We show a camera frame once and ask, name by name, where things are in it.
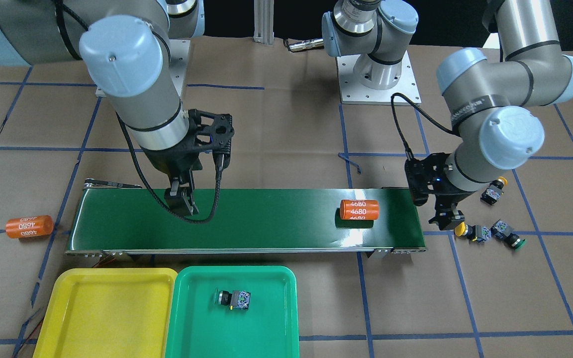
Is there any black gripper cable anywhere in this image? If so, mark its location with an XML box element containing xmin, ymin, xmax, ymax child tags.
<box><xmin>390</xmin><ymin>93</ymin><xmax>461</xmax><ymax>162</ymax></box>
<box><xmin>116</xmin><ymin>114</ymin><xmax>225</xmax><ymax>224</ymax></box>

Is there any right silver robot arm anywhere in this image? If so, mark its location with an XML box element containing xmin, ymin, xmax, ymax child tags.
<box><xmin>0</xmin><ymin>0</ymin><xmax>234</xmax><ymax>223</ymax></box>

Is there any green push button switch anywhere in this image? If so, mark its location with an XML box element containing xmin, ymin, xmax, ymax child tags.
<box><xmin>215</xmin><ymin>290</ymin><xmax>252</xmax><ymax>310</ymax></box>

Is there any aluminium frame post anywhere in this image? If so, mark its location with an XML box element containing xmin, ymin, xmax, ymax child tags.
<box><xmin>253</xmin><ymin>0</ymin><xmax>275</xmax><ymax>46</ymax></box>

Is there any yellow push button switch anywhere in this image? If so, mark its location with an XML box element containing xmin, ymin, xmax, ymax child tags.
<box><xmin>453</xmin><ymin>222</ymin><xmax>491</xmax><ymax>243</ymax></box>

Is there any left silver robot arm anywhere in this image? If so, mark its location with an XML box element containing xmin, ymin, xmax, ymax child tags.
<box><xmin>321</xmin><ymin>0</ymin><xmax>573</xmax><ymax>230</ymax></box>

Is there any orange cylinder marked 4680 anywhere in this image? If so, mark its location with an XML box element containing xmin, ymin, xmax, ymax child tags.
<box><xmin>5</xmin><ymin>215</ymin><xmax>54</xmax><ymax>239</ymax></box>

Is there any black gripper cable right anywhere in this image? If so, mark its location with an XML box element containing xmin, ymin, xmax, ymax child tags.
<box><xmin>116</xmin><ymin>114</ymin><xmax>225</xmax><ymax>224</ymax></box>

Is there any green plastic tray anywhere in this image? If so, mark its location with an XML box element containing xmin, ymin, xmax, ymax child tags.
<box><xmin>165</xmin><ymin>266</ymin><xmax>299</xmax><ymax>358</ymax></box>

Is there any yellow plastic tray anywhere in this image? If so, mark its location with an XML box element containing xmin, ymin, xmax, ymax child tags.
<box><xmin>34</xmin><ymin>268</ymin><xmax>177</xmax><ymax>358</ymax></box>

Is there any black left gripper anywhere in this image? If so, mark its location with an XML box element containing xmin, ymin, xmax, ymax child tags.
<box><xmin>405</xmin><ymin>153</ymin><xmax>471</xmax><ymax>231</ymax></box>

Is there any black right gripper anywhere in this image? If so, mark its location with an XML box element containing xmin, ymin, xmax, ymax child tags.
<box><xmin>142</xmin><ymin>109</ymin><xmax>234</xmax><ymax>217</ymax></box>

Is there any green conveyor belt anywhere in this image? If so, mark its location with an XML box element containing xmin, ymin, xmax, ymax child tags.
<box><xmin>66</xmin><ymin>186</ymin><xmax>427</xmax><ymax>256</ymax></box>

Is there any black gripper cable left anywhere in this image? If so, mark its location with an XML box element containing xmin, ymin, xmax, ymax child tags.
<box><xmin>390</xmin><ymin>93</ymin><xmax>461</xmax><ymax>162</ymax></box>

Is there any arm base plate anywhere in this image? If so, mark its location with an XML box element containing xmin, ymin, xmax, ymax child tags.
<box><xmin>95</xmin><ymin>40</ymin><xmax>191</xmax><ymax>99</ymax></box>
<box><xmin>336</xmin><ymin>52</ymin><xmax>422</xmax><ymax>105</ymax></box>

